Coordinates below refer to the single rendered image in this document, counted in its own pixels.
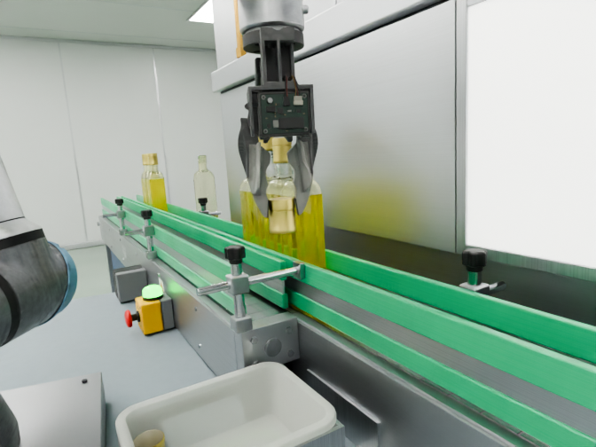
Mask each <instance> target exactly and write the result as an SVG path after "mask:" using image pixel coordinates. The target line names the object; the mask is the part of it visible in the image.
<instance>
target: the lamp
mask: <svg viewBox="0 0 596 447"><path fill-rule="evenodd" d="M142 292H143V301H146V302H152V301H157V300H159V299H161V298H162V297H163V292H162V288H161V286H159V285H150V286H146V287H145V288H144V289H143V291H142Z"/></svg>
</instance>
